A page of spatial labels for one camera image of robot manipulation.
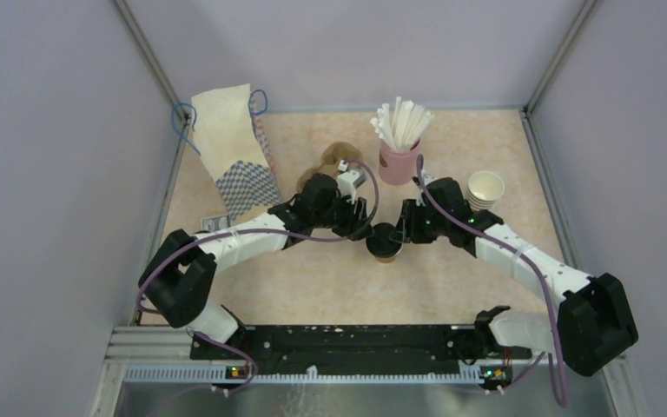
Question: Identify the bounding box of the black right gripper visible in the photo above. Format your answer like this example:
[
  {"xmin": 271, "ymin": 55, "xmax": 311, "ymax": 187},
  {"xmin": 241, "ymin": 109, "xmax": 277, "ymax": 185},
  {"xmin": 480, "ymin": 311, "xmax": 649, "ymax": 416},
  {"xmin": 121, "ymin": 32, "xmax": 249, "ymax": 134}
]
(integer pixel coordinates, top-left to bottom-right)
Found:
[{"xmin": 392, "ymin": 199, "xmax": 450, "ymax": 244}]

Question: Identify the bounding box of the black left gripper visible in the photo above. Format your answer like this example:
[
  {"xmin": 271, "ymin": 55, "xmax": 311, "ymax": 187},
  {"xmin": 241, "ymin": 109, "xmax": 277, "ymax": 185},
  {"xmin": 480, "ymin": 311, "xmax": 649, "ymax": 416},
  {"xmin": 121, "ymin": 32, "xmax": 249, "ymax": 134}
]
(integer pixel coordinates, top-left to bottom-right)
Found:
[{"xmin": 312, "ymin": 189, "xmax": 375, "ymax": 242}]

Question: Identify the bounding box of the black plastic cup lid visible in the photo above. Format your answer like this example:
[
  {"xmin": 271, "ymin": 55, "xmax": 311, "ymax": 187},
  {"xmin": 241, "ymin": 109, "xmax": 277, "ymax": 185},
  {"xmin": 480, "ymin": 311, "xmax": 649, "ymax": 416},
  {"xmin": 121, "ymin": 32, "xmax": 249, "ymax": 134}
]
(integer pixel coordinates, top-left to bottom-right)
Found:
[{"xmin": 366, "ymin": 222, "xmax": 403, "ymax": 257}]

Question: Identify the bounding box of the single brown paper cup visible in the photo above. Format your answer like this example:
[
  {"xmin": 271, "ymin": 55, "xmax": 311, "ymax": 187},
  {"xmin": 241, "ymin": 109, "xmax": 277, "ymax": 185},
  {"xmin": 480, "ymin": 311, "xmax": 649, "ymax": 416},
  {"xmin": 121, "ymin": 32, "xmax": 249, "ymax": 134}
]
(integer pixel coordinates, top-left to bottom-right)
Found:
[{"xmin": 375, "ymin": 254, "xmax": 398, "ymax": 264}]

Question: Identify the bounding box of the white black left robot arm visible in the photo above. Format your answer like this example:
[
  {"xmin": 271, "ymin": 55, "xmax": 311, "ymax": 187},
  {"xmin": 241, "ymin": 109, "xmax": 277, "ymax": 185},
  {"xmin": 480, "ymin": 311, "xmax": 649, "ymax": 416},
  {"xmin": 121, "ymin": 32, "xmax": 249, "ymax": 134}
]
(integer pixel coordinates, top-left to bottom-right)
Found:
[{"xmin": 138, "ymin": 169, "xmax": 375, "ymax": 359}]

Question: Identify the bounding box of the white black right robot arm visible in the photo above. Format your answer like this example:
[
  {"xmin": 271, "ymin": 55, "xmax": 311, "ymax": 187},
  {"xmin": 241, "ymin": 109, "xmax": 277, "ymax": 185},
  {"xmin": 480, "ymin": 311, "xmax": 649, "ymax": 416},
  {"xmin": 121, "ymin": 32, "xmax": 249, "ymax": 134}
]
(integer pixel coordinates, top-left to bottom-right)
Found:
[{"xmin": 391, "ymin": 177, "xmax": 639, "ymax": 377}]

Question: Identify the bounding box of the pink straw holder cup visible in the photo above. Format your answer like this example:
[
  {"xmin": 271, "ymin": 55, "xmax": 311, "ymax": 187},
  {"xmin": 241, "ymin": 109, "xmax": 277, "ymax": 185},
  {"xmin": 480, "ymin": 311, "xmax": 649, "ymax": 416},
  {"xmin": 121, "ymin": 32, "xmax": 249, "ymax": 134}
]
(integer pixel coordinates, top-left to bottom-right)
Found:
[{"xmin": 378, "ymin": 140, "xmax": 421, "ymax": 186}]

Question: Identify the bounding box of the brown pulp cup carrier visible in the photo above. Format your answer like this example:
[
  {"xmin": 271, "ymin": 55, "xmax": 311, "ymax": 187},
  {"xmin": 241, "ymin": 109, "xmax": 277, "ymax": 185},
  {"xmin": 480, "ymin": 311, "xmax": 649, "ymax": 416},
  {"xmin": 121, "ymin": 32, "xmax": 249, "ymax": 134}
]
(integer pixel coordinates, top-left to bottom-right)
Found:
[{"xmin": 296, "ymin": 142, "xmax": 362, "ymax": 193}]

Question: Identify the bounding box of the stack of brown paper cups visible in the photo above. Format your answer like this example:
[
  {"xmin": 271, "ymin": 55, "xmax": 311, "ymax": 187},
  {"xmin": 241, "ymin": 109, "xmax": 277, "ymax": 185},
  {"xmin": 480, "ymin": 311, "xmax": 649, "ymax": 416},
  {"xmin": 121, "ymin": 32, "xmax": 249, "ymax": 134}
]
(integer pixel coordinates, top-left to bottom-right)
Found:
[{"xmin": 466, "ymin": 170, "xmax": 505, "ymax": 211}]

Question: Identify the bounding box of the bundle of white straws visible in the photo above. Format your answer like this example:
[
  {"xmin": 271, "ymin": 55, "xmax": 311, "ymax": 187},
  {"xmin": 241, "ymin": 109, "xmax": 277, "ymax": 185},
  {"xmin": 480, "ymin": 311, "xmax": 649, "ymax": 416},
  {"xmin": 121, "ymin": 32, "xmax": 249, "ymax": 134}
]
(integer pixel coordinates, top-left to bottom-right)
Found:
[{"xmin": 370, "ymin": 96, "xmax": 435, "ymax": 153}]

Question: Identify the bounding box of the blue checkered paper bag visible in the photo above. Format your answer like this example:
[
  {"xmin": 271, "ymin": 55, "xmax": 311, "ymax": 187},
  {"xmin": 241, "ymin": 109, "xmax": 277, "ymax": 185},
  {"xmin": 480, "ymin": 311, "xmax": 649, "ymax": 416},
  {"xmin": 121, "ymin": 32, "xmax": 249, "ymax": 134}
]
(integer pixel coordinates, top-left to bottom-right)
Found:
[{"xmin": 175, "ymin": 83, "xmax": 282, "ymax": 223}]

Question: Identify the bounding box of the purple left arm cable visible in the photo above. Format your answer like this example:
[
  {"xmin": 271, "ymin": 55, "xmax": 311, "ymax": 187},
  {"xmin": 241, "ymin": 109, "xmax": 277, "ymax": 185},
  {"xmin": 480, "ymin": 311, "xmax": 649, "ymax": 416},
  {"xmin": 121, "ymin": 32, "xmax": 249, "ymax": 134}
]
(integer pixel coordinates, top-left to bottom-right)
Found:
[{"xmin": 135, "ymin": 158, "xmax": 380, "ymax": 398}]

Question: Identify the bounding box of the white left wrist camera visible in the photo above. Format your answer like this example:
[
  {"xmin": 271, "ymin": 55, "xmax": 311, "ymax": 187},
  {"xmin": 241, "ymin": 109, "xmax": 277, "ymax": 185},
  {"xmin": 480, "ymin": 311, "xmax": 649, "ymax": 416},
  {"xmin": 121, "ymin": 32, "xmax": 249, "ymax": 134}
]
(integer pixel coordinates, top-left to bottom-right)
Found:
[{"xmin": 335, "ymin": 160, "xmax": 367, "ymax": 203}]

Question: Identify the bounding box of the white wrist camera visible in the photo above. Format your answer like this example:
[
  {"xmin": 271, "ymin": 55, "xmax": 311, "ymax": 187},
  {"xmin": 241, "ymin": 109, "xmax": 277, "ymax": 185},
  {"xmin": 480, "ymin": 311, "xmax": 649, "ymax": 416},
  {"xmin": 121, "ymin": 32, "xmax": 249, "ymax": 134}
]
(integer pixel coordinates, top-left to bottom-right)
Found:
[
  {"xmin": 335, "ymin": 160, "xmax": 367, "ymax": 203},
  {"xmin": 413, "ymin": 171, "xmax": 438, "ymax": 198}
]

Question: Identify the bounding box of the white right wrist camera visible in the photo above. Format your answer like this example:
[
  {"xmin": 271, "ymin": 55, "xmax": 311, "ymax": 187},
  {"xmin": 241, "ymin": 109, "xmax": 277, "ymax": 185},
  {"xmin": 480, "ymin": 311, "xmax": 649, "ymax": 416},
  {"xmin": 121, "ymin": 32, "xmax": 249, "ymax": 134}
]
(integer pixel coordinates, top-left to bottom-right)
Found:
[{"xmin": 413, "ymin": 171, "xmax": 438, "ymax": 198}]

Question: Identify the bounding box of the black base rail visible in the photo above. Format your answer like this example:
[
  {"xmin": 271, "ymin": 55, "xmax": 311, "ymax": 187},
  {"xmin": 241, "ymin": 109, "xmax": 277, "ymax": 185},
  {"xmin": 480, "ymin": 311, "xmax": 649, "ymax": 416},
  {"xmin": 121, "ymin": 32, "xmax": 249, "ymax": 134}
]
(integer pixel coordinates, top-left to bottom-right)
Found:
[{"xmin": 189, "ymin": 324, "xmax": 532, "ymax": 376}]

